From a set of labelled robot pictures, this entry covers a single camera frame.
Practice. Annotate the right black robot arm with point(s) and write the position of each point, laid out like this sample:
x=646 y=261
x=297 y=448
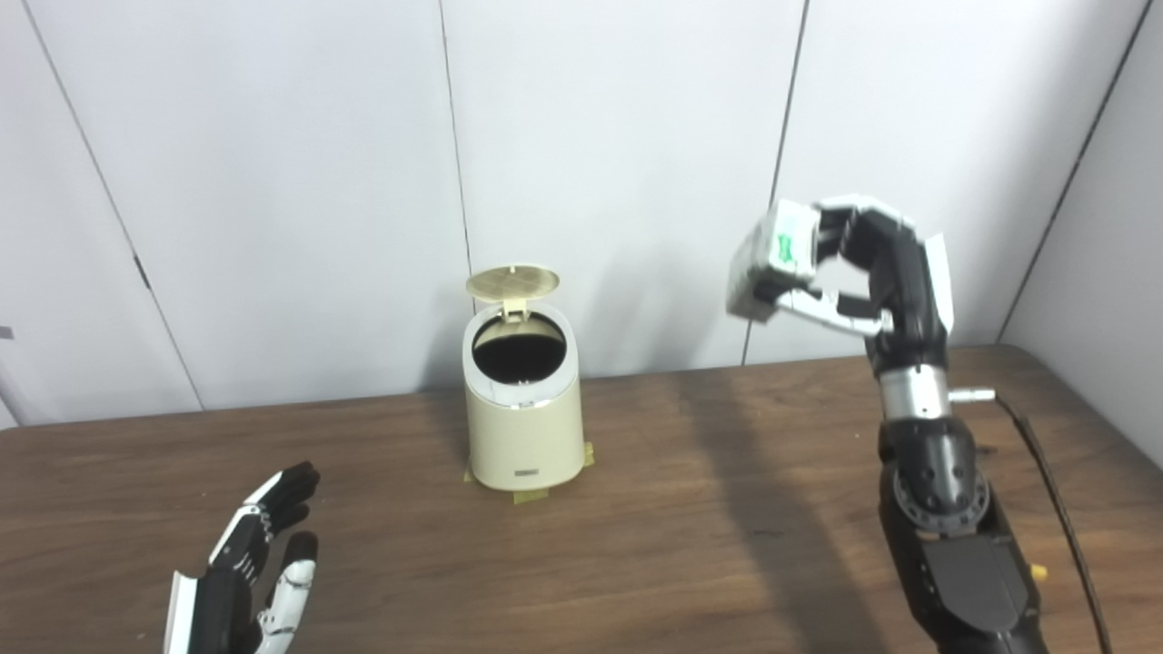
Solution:
x=954 y=545

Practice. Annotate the white green milk carton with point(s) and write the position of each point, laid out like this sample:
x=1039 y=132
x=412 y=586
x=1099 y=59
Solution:
x=763 y=263

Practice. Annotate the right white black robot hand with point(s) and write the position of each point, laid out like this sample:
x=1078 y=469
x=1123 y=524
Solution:
x=913 y=291

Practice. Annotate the cream-colored bin body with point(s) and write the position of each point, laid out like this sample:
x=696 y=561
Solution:
x=525 y=445

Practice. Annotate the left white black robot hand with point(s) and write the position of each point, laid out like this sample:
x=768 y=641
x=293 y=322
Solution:
x=223 y=599

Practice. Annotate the cream round bin lid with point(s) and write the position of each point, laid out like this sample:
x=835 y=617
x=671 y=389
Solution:
x=513 y=282

